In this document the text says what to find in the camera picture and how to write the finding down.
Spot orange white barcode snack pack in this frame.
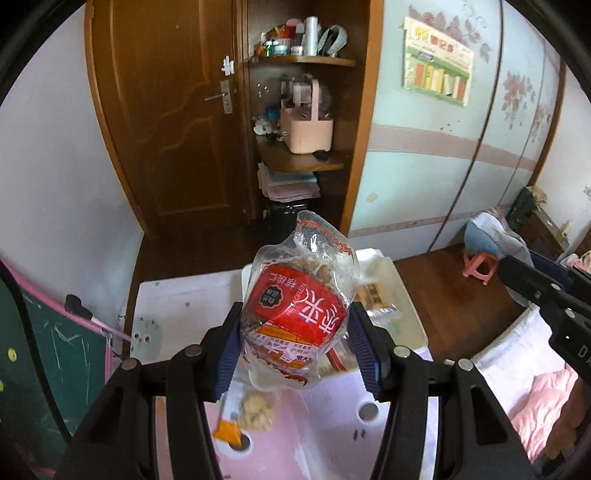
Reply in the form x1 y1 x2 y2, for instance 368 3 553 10
212 381 245 447

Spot red label snack clear pack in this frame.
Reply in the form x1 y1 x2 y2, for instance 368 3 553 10
240 210 360 391

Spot orange biscuit clear pack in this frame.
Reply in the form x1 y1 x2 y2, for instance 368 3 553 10
355 283 402 321

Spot pink plastic stool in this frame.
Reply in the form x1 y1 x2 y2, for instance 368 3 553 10
463 249 499 285

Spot cartoon face table cover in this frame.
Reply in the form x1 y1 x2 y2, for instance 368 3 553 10
128 269 440 480

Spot white plastic storage bin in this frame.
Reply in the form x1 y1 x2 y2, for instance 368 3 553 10
245 248 429 391

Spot pink bed blanket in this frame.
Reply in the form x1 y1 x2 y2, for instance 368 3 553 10
510 365 578 462

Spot black bin under shelf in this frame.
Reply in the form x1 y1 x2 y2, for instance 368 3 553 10
266 200 308 244

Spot pastel floral wardrobe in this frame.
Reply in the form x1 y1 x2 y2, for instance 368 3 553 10
349 1 560 259

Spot brown wooden door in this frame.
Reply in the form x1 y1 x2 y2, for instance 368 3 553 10
84 1 253 237

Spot wooden corner shelf unit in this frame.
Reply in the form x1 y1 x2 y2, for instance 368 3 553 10
232 1 385 233

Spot green chalkboard pink frame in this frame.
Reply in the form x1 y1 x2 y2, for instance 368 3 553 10
1 264 111 479

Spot wall calendar poster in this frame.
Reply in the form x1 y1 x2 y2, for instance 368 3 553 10
403 16 474 107

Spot pink handled caddy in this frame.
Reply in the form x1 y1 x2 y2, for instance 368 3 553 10
280 79 334 155

